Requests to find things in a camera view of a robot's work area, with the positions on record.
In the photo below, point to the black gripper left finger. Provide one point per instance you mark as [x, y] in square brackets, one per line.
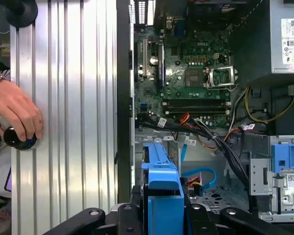
[126, 220]

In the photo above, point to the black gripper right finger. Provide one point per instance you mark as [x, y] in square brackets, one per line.
[201, 220]

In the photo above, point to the hard disk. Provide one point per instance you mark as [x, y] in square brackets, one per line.
[161, 215]

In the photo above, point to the black RAM slot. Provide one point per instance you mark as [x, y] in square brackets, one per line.
[193, 102]
[193, 113]

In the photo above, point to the white expansion slot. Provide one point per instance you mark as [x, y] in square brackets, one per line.
[144, 57]

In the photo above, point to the person's hand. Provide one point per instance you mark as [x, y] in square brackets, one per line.
[13, 105]

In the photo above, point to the silver drive cage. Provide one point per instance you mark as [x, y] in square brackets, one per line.
[259, 176]

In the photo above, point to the blue drive latch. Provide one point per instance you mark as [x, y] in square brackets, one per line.
[284, 159]

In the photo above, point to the black PC case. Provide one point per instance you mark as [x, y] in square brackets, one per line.
[123, 98]

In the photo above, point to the CPU socket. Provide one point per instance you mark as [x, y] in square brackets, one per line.
[195, 78]

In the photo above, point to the metal socket cover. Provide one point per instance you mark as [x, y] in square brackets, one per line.
[211, 76]

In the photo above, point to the green motherboard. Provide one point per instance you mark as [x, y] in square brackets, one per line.
[201, 49]

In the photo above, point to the grey power supply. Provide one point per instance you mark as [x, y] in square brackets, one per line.
[287, 36]

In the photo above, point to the black case fan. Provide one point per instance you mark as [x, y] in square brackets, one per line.
[210, 14]

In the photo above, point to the black round stand foot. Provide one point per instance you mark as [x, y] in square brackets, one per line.
[24, 12]

